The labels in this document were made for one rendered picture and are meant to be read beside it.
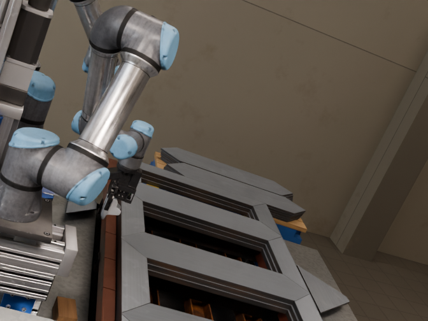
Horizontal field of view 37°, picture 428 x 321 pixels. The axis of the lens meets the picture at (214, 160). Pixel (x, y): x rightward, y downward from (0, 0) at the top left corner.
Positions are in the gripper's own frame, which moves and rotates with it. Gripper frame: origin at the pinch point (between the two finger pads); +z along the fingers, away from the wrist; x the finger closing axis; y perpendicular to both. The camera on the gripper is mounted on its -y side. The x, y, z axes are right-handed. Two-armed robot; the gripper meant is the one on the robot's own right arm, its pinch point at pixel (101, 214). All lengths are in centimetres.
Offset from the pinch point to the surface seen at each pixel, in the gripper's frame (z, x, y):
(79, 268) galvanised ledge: 24.4, 4.0, 0.3
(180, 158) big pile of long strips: 7, 106, 42
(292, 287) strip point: 6, 0, 76
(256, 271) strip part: 6, 4, 62
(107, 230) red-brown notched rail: 9.8, 9.3, 5.3
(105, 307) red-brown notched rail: 9.8, -37.8, 5.5
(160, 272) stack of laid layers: 9.1, -10.6, 24.0
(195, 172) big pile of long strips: 7, 92, 49
